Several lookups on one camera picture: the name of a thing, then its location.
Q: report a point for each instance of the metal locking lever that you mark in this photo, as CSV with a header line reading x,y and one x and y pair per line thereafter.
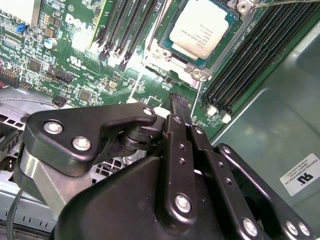
x,y
160,23
280,3

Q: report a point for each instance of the silver CPU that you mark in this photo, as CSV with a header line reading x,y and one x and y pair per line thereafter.
x,y
200,27

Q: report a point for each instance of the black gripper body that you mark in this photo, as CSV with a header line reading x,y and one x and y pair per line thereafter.
x,y
112,212

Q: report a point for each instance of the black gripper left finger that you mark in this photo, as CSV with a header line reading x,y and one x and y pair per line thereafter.
x,y
75,125

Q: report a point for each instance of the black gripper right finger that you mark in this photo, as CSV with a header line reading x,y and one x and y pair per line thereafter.
x,y
220,175

